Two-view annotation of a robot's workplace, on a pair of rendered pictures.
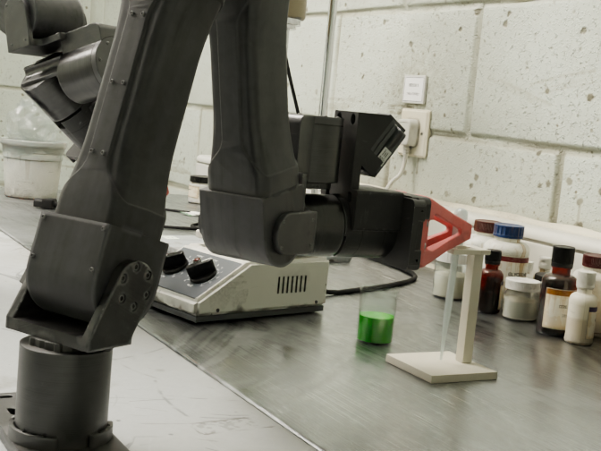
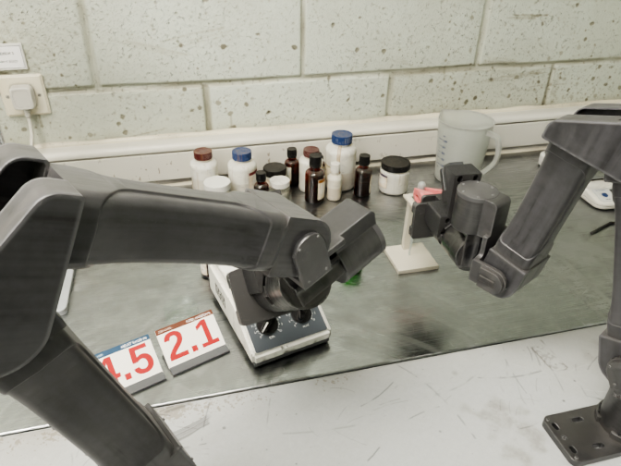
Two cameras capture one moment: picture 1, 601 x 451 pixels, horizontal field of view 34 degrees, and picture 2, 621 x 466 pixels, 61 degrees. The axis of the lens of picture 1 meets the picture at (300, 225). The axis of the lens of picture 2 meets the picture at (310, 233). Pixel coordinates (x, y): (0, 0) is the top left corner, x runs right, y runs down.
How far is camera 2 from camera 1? 122 cm
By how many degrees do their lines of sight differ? 74
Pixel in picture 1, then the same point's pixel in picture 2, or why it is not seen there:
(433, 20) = not seen: outside the picture
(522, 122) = (161, 69)
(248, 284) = not seen: hidden behind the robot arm
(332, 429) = (533, 320)
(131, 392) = (507, 390)
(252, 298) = not seen: hidden behind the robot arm
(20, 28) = (319, 261)
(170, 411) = (535, 376)
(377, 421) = (514, 301)
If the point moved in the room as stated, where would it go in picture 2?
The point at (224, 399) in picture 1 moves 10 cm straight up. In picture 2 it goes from (503, 351) to (518, 301)
